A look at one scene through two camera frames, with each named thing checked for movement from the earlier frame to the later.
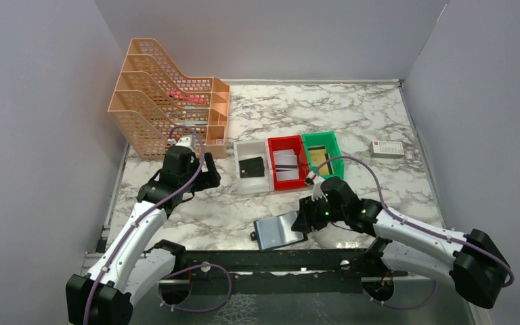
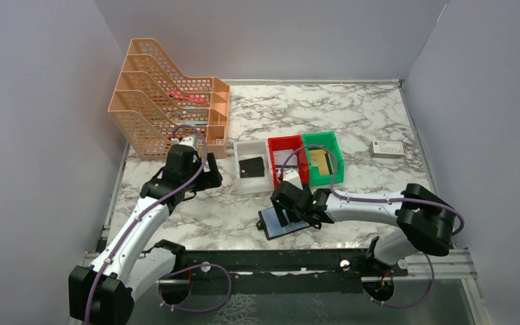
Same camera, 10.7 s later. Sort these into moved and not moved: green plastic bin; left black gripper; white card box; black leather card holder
Moved: black leather card holder
Not moved: left black gripper; white card box; green plastic bin
